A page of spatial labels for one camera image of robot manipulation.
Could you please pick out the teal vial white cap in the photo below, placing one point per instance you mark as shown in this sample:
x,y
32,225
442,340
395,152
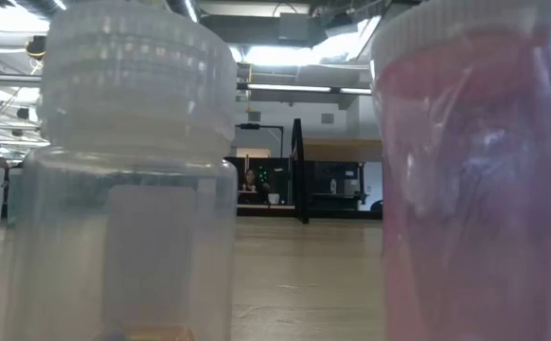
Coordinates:
x,y
12,199

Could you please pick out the small white cup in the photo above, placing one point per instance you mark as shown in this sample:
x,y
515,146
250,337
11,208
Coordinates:
x,y
274,199

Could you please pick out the black background cabinet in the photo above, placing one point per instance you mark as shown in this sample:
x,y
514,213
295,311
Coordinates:
x,y
320,175

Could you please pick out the small white background bottle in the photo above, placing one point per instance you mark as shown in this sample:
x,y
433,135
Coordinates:
x,y
333,186

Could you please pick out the ceiling light tube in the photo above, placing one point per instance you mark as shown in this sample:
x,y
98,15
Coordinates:
x,y
285,88

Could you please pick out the grey ceiling box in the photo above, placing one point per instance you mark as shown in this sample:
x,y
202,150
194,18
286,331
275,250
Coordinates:
x,y
294,26

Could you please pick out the clear bottle translucent cap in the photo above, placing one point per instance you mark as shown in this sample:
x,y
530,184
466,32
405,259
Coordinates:
x,y
138,118

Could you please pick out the pink vial white cap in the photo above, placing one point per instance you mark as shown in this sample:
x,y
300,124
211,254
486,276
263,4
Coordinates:
x,y
469,189

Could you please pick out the white metal rack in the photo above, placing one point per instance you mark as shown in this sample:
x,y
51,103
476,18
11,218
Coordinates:
x,y
15,127

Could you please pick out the black yellow ceiling device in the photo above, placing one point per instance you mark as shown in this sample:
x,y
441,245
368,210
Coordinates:
x,y
35,47

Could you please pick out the wooden shelf black frame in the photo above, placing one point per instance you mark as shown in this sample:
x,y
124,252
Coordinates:
x,y
299,180

